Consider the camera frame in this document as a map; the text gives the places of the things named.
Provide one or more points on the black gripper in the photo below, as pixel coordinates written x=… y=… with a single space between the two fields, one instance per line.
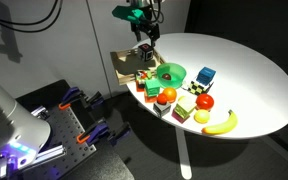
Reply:
x=150 y=29

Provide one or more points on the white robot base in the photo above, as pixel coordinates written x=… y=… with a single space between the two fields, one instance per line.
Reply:
x=22 y=135

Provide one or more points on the wooden tray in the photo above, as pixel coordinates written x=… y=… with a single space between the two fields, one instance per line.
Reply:
x=126 y=63

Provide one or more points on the orange green picture block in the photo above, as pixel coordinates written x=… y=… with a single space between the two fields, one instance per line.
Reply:
x=141 y=77

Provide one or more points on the green soft block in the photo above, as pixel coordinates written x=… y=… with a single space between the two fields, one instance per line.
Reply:
x=152 y=87

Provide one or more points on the orange soft block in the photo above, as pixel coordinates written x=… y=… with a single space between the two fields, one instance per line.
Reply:
x=150 y=99

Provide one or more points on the blue studded block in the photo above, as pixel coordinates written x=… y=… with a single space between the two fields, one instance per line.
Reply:
x=205 y=75

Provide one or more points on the checkered yellow black block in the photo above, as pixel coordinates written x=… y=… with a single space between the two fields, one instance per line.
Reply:
x=197 y=88

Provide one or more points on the grey black-white block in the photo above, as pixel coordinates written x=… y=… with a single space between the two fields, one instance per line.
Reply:
x=161 y=109

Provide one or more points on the yellow-green soft block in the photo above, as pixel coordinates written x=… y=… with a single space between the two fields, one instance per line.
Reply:
x=184 y=107

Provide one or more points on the magenta soft block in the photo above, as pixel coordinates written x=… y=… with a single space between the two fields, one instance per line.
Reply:
x=179 y=118

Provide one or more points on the dark red plum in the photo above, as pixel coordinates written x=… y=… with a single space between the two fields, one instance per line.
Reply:
x=166 y=76

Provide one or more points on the green plastic bowl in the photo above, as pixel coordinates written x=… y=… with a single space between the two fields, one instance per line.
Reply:
x=177 y=72

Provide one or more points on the orange fruit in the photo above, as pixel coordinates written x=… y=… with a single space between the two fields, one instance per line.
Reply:
x=170 y=93

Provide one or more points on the red strawberry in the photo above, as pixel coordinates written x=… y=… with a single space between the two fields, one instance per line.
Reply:
x=162 y=99

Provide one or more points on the purple clamp far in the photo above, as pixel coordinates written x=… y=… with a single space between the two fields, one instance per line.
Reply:
x=75 y=94

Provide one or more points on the purple clamp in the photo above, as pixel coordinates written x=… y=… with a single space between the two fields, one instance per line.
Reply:
x=75 y=94
x=100 y=130

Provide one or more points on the red tomato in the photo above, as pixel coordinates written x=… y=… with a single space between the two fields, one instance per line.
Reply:
x=205 y=101

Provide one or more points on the purple clamp near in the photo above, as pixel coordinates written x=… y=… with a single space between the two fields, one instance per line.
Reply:
x=100 y=130

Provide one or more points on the yellow banana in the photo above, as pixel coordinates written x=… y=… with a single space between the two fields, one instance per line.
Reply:
x=223 y=127

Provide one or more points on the perforated metal breadboard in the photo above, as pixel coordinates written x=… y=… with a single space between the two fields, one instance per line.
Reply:
x=80 y=161

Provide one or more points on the white table leg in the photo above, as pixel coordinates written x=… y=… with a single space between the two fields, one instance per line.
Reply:
x=184 y=161

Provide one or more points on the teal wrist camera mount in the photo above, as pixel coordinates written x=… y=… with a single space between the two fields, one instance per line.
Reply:
x=128 y=13

